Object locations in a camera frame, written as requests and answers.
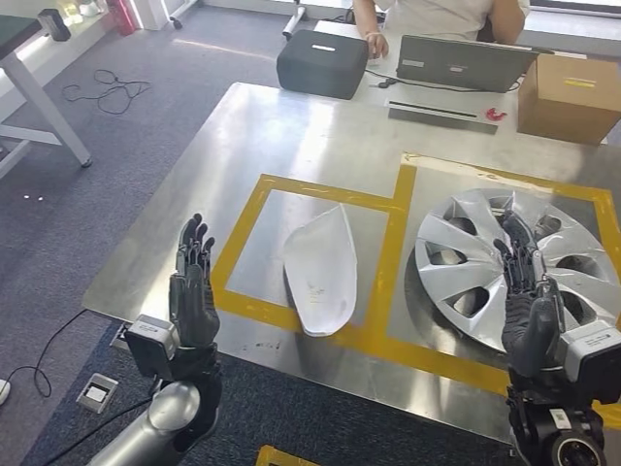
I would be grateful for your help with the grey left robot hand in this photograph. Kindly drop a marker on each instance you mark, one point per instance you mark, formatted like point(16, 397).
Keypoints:
point(194, 309)

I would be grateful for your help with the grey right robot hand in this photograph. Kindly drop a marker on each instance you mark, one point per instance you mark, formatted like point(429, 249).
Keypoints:
point(529, 328)

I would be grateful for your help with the white plastic car part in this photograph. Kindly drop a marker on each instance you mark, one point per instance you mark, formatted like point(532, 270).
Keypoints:
point(320, 276)

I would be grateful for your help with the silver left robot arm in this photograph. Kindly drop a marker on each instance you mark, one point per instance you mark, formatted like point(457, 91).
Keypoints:
point(164, 418)

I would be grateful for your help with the silver wheel hubcap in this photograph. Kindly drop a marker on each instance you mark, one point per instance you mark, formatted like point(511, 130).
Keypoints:
point(465, 270)

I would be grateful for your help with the floor outlet box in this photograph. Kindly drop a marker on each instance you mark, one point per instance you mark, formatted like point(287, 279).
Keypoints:
point(96, 393)

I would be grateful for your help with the steel table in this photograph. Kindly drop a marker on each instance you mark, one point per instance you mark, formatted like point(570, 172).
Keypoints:
point(218, 148)

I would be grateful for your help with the small red object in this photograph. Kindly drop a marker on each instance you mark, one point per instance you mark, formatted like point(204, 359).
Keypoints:
point(496, 115)

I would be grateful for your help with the cardboard box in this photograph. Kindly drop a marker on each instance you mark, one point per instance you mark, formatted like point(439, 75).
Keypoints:
point(567, 103)

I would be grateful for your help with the grey flat panel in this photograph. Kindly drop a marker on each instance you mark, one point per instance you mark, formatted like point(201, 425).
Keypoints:
point(437, 119)

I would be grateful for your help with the dark grey laptop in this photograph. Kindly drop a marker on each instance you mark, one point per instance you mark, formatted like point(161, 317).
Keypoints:
point(461, 64)

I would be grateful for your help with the black rectangular device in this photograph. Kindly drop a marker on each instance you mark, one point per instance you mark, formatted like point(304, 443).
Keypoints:
point(320, 67)

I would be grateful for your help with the white office desk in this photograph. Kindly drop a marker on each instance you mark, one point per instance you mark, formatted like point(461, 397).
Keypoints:
point(376, 96)

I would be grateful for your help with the green top white desk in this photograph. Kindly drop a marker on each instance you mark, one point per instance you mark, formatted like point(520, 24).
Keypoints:
point(29, 90)

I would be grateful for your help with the person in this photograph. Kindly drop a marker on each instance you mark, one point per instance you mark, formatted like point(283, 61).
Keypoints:
point(437, 16)

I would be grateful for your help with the small black device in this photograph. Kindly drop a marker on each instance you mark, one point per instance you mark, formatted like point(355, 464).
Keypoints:
point(54, 24)

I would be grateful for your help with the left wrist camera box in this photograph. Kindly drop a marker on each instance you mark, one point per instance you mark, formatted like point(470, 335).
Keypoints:
point(150, 347)

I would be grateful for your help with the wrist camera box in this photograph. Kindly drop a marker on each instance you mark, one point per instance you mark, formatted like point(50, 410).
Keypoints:
point(150, 347)
point(591, 360)

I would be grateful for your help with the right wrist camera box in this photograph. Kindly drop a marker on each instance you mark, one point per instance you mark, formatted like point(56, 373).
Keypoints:
point(591, 360)

